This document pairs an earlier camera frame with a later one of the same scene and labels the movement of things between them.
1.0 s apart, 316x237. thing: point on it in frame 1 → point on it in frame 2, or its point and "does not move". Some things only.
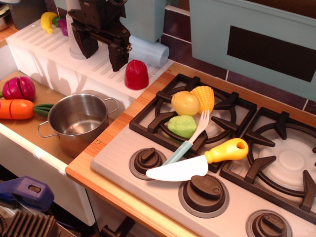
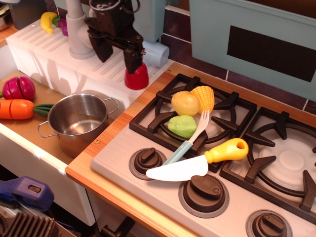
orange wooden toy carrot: [20, 109] does not move
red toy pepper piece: [136, 75] does not move
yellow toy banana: [46, 20] does not move
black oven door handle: [124, 229] does not move
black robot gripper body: [99, 20] → [114, 20]
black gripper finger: [118, 52] → [134, 59]
